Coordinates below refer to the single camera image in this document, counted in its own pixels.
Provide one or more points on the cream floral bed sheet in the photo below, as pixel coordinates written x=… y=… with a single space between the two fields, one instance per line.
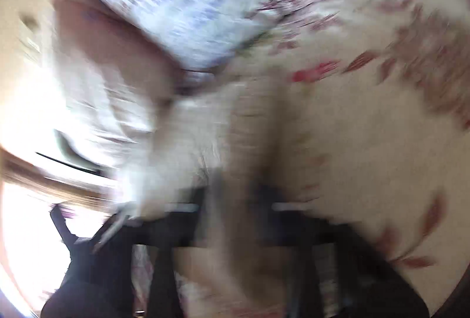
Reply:
x=404 y=65

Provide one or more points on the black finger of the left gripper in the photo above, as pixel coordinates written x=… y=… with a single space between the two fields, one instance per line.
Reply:
x=59 y=222

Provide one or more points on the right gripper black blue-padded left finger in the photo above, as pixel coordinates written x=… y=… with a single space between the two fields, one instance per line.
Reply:
x=176 y=229

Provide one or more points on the pink floral left pillow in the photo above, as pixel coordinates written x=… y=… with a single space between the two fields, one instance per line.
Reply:
x=115 y=83

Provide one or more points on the beige cable-knit sweater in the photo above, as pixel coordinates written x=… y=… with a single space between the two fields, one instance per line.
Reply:
x=290 y=136

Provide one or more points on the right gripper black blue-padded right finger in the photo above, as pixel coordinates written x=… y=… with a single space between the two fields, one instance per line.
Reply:
x=333 y=271

